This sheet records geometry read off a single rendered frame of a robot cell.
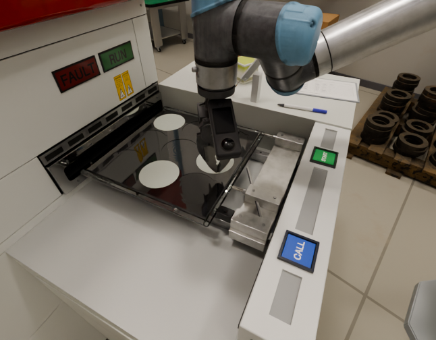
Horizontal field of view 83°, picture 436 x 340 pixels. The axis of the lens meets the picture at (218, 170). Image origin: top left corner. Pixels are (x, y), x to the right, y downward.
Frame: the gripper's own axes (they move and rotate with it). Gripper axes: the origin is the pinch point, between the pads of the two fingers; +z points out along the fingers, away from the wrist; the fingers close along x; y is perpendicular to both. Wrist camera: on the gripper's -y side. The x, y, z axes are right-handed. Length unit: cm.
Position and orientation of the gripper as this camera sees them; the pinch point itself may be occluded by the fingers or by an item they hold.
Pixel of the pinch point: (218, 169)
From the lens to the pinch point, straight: 57.9
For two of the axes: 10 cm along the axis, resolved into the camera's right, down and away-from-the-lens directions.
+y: -1.5, -6.8, 7.2
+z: 0.0, 7.3, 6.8
